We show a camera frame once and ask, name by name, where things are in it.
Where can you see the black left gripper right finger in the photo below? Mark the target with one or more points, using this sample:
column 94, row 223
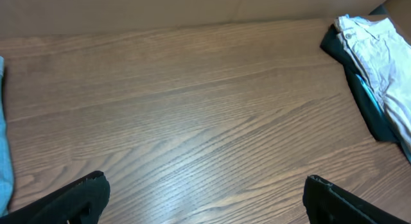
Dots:
column 327, row 203

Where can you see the folded light blue jeans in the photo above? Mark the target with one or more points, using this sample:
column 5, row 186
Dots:
column 7, row 179

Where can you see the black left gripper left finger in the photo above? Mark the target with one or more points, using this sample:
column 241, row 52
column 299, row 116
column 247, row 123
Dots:
column 81, row 201

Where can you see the black shirt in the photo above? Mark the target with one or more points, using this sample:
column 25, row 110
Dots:
column 331, row 45

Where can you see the beige cargo shorts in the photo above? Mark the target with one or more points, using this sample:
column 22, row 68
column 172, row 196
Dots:
column 383, row 57

